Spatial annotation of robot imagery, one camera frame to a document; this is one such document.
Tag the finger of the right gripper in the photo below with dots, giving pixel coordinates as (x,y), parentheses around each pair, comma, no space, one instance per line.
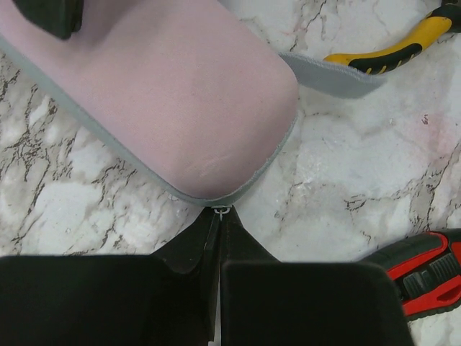
(60,18)

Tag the red black utility knife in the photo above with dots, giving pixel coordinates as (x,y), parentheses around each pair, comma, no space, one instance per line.
(425,269)

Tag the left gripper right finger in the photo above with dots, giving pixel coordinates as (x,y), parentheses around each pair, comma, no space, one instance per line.
(267,302)

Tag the pink zippered umbrella case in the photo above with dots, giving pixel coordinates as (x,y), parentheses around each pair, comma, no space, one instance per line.
(181,89)

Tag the yellow black needle-nose pliers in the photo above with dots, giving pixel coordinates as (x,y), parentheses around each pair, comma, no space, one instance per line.
(442,20)

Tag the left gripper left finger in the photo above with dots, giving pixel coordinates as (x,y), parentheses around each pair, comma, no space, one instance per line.
(165,298)

